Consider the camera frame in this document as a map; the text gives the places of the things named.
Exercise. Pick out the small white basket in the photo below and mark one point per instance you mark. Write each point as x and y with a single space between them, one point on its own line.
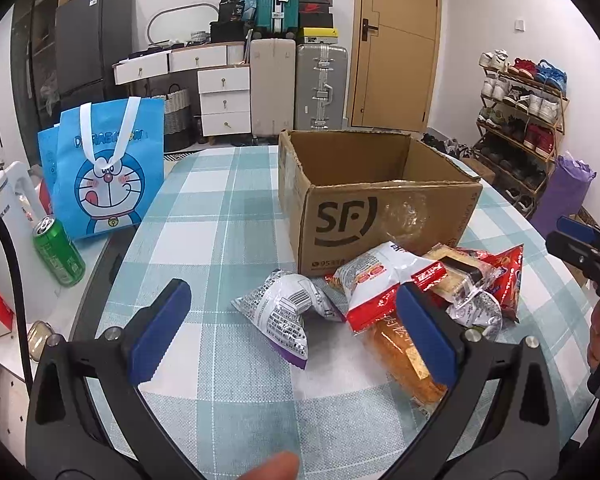
199 37

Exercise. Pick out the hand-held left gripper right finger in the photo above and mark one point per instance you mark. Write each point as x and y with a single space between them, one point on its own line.
425 332

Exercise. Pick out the red triangular snack packet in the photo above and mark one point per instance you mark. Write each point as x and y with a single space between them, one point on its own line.
510 275

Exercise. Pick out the small brown carton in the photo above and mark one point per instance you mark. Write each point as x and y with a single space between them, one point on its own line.
480 170

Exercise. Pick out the rows of assorted shoes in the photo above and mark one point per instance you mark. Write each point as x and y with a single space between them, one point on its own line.
520 95

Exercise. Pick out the person's left hand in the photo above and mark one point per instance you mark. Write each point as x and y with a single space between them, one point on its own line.
272 467

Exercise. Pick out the scattered sneakers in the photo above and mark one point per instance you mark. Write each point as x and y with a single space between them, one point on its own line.
447 145

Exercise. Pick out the wooden shoe rack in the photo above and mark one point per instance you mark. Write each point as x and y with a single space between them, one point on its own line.
560 110

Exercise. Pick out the layered cake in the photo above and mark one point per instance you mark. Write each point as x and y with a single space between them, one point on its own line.
460 270

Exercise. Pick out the silver suitcase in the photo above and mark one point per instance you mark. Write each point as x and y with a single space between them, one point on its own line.
322 90

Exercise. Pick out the dark grey refrigerator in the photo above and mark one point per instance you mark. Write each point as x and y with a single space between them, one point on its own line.
90 50

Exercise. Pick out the small glass jar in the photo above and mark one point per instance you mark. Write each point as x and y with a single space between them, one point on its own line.
40 337

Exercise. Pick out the white electric kettle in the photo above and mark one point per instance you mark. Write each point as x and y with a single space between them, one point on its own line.
10 200

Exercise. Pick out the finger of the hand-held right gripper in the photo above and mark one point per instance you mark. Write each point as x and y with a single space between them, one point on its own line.
572 250
577 227

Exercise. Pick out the red and white snack packet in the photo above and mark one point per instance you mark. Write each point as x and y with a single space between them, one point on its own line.
375 280

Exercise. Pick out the oval mirror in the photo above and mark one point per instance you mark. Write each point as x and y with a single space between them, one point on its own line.
180 25

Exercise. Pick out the black storage box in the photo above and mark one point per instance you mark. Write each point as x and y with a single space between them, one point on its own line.
230 31

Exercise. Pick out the bread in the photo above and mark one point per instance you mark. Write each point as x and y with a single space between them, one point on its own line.
395 352

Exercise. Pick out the checked teal tablecloth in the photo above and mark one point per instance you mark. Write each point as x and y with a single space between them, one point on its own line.
220 240

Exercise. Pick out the yellow and black shoe box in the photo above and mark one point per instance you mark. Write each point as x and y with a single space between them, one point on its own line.
319 36

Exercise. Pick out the blue plastic bag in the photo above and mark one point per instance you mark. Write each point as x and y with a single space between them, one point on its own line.
250 6

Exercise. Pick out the silver printed snack packet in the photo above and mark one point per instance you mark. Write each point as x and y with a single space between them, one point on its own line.
477 315

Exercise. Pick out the black and white patterned rug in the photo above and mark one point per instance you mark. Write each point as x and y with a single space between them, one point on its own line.
200 147

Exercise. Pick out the green drink can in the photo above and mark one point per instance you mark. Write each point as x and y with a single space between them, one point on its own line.
60 257

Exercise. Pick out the silver and purple snack packet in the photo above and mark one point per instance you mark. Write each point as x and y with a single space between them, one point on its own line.
285 315

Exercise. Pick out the blue cartoon tote bag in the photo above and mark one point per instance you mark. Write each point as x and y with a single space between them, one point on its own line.
130 195

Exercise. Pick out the white side table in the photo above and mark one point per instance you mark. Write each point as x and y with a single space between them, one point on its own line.
10 410

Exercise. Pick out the woven laundry basket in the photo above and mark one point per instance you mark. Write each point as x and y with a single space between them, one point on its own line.
176 110

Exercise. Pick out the beige suitcase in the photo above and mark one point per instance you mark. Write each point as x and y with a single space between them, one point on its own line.
272 90

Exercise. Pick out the black bag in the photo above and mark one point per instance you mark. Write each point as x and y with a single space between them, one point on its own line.
231 7

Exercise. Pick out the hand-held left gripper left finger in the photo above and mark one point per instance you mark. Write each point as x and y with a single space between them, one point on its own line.
162 332

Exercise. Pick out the black shoe box red logo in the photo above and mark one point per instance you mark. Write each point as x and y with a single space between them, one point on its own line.
314 8

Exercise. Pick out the dark glass cabinet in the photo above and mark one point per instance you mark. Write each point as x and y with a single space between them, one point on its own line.
35 60

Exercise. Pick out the wooden door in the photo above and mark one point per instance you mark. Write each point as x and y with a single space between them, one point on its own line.
405 60

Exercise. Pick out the brown cardboard box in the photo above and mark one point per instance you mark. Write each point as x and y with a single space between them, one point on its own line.
330 200

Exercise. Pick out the white dressing table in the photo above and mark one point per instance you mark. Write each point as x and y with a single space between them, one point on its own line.
220 80

